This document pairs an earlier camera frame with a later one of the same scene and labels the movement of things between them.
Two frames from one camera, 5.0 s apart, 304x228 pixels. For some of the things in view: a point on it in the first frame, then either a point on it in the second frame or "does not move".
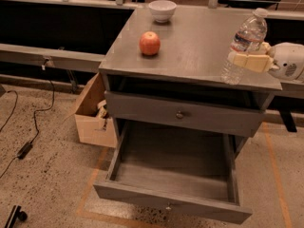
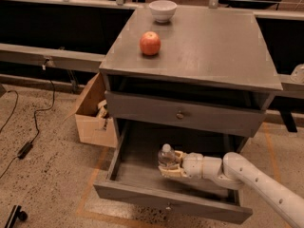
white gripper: [287, 62] -> [192, 165]
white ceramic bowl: [162, 10] does not move
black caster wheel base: [16, 214] does not move
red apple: [149, 43] does not move
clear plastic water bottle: [251, 31] -> [166, 157]
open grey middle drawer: [189, 169] does not move
